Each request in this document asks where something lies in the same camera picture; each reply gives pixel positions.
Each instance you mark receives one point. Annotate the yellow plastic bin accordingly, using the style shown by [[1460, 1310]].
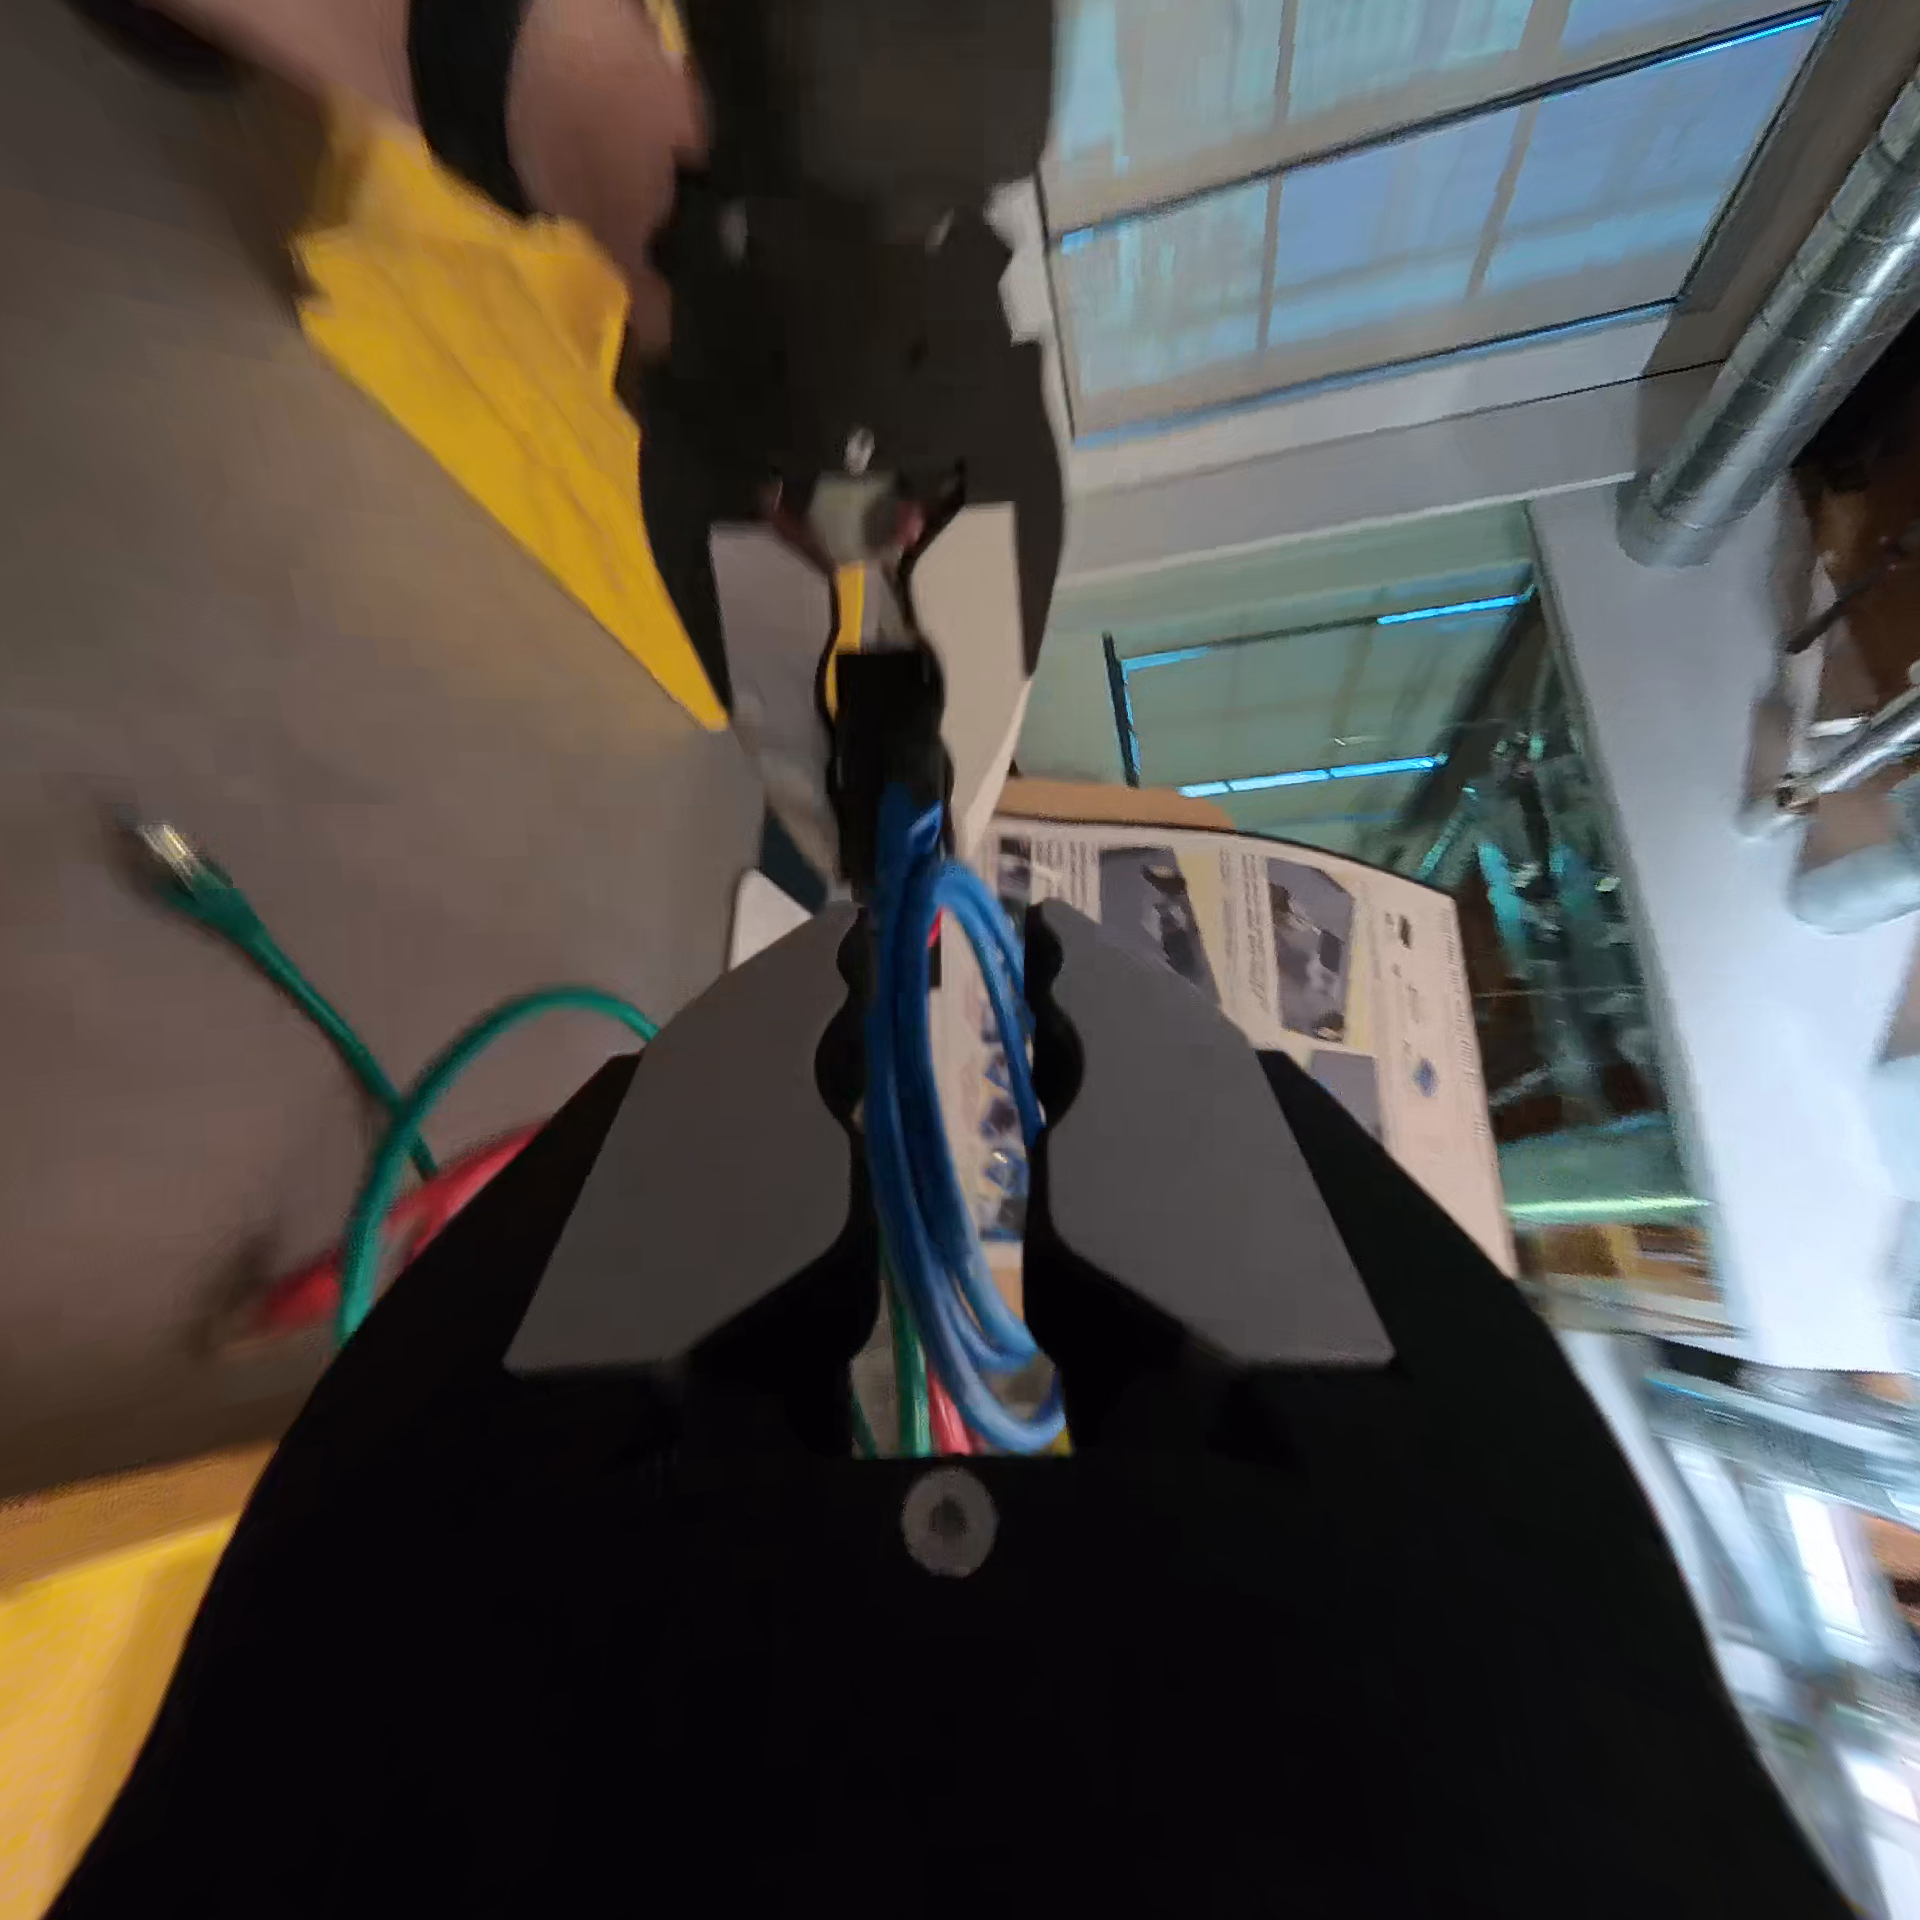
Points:
[[494, 389], [91, 1652]]

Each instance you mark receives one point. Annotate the person's left hand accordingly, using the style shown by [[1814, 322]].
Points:
[[600, 135]]

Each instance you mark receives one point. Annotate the printed instruction sheet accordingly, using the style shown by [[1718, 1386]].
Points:
[[1350, 962]]

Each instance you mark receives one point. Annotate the glass window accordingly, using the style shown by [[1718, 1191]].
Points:
[[1350, 195]]

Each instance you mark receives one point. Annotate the spiral metal air duct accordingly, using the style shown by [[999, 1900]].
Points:
[[1785, 346]]

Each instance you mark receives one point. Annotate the brown backing board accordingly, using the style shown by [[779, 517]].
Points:
[[1110, 804]]

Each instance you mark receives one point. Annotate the rectangular metal air duct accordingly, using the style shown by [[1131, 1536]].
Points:
[[1862, 886]]

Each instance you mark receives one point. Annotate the black flat object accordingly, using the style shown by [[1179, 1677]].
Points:
[[787, 856]]

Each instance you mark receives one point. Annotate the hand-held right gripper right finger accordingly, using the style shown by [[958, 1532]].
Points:
[[1200, 1186]]

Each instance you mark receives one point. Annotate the black wristband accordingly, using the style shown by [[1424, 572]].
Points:
[[464, 90]]

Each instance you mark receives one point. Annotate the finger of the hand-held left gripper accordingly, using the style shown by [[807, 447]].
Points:
[[764, 662], [984, 629]]

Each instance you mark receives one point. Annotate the white mounting plate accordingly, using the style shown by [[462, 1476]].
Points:
[[764, 916]]

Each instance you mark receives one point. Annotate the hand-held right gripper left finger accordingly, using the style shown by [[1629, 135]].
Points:
[[705, 1186]]

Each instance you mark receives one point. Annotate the metal pipe with brass end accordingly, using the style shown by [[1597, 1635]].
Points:
[[1846, 765]]

